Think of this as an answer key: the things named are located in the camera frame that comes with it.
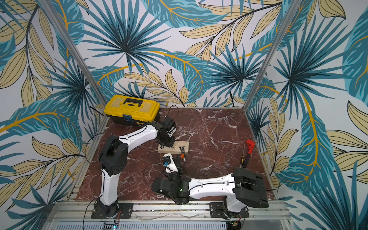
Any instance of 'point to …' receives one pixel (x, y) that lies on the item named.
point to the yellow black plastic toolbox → (131, 110)
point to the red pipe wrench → (250, 144)
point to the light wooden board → (175, 149)
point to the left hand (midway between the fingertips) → (170, 150)
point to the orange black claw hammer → (182, 155)
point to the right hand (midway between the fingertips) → (176, 158)
